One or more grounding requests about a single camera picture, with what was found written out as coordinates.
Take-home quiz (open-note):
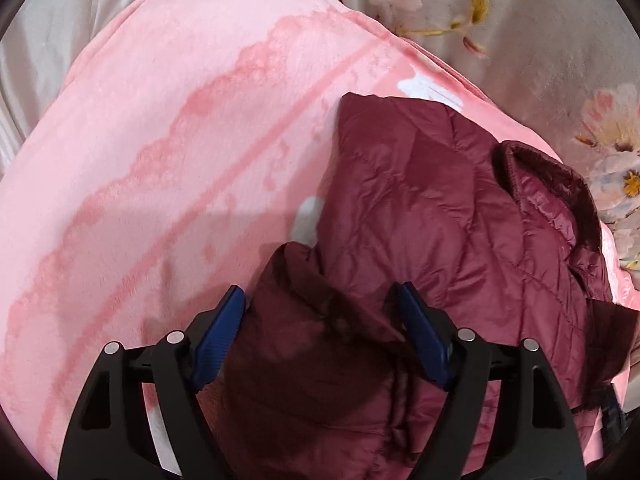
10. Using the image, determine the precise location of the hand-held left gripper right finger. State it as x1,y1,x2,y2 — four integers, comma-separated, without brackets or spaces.
384,281,587,480

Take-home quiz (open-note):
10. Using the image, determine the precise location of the grey floral bed sheet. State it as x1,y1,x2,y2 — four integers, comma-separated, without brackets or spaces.
0,0,640,271

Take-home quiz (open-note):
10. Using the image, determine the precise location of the pink fleece blanket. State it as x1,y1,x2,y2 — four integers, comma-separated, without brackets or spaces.
0,0,640,480

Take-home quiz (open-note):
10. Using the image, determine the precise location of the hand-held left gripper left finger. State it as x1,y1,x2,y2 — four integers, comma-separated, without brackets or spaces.
57,284,247,480

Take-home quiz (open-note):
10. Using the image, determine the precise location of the maroon quilted puffer jacket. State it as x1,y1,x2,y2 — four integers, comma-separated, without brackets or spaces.
197,92,628,480

